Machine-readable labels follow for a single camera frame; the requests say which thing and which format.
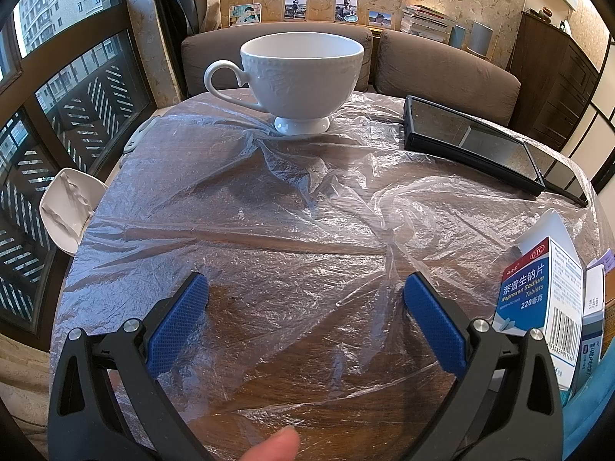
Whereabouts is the window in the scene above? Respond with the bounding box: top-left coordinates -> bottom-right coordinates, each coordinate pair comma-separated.
0,0 -> 157,342

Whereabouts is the grey slipper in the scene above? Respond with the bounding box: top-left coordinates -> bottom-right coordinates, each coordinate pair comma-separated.
124,115 -> 166,154

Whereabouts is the blue red medicine box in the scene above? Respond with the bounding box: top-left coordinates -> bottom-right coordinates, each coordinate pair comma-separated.
492,237 -> 586,392

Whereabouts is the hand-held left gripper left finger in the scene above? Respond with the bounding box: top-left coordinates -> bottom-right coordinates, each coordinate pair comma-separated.
48,271 -> 209,461

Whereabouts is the stack of books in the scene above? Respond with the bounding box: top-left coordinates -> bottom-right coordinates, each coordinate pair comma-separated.
400,4 -> 456,44

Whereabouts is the clear plastic table cover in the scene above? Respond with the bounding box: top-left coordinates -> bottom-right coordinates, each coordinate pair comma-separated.
55,91 -> 606,443

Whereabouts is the white panel sliding door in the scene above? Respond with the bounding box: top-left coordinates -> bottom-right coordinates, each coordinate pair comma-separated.
562,33 -> 615,193

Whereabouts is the black thick-framed tablet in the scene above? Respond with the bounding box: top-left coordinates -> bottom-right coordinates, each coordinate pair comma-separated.
402,95 -> 547,197

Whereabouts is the white blue medicine box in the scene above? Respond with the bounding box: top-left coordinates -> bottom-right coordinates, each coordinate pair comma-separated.
579,265 -> 607,387

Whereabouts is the dark wooden cabinet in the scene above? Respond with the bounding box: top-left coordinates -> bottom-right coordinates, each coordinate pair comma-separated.
507,10 -> 601,152

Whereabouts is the black glossy tablet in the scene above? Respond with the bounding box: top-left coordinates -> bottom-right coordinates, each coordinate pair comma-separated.
524,139 -> 591,208

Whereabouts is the large grey cylinder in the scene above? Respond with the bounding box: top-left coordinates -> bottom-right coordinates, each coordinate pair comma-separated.
467,20 -> 495,57

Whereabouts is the grey curtain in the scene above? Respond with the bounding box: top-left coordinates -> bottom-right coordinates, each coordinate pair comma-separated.
149,0 -> 203,101

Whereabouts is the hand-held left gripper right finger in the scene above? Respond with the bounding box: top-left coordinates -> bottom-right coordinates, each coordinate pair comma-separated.
404,271 -> 564,461

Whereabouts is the white shell chair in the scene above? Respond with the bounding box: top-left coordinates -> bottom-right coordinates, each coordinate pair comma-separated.
40,168 -> 109,256

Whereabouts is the white teacup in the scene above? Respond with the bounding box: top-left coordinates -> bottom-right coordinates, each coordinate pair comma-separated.
203,33 -> 366,135

